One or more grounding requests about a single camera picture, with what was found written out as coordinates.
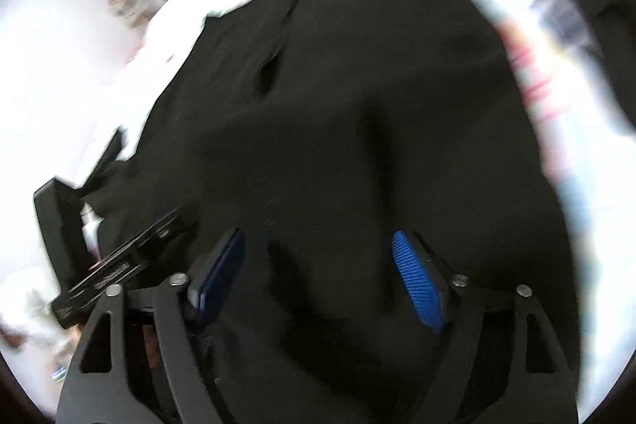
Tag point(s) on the black fleece jacket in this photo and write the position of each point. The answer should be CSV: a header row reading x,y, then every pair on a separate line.
x,y
348,106

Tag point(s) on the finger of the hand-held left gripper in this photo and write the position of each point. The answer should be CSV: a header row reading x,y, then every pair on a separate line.
x,y
171,228

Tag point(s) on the small storage rack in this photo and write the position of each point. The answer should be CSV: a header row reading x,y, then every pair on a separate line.
x,y
126,6

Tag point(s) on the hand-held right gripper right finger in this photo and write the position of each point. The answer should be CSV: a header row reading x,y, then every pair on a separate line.
x,y
417,275

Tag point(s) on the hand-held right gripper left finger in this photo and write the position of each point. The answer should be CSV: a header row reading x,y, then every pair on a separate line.
x,y
221,270

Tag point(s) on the blue checked printed blanket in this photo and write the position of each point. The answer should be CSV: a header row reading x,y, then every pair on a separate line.
x,y
174,31

